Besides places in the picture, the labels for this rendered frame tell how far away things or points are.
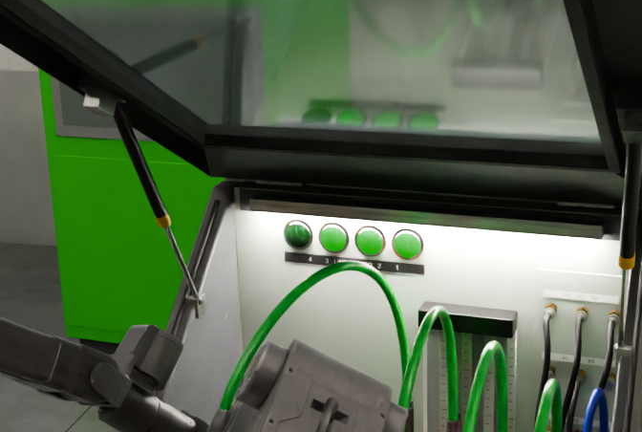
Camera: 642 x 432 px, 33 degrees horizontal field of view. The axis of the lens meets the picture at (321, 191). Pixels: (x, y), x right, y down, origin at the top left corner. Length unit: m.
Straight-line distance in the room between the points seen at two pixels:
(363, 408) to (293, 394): 0.05
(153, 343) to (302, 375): 0.63
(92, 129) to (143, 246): 0.51
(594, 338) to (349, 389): 0.93
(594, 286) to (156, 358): 0.65
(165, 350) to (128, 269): 3.14
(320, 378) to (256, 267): 1.03
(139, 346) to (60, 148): 3.19
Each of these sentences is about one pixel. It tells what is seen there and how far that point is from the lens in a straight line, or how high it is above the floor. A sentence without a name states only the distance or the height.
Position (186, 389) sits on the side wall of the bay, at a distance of 1.65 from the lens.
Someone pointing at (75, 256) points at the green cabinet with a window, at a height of 0.46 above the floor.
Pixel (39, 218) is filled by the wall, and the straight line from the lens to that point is 6.23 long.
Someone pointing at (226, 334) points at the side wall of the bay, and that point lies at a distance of 1.75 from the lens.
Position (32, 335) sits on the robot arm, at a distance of 1.23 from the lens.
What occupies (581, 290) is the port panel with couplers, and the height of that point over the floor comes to 1.33.
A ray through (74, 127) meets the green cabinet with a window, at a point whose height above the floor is 1.01.
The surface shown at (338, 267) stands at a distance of 1.44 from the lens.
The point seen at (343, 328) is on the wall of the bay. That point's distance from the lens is 1.73.
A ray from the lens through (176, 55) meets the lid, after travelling 1.24.
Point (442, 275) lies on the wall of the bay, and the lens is 1.64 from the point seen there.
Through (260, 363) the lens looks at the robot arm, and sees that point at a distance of 0.73.
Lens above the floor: 1.91
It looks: 16 degrees down
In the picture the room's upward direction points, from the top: 2 degrees counter-clockwise
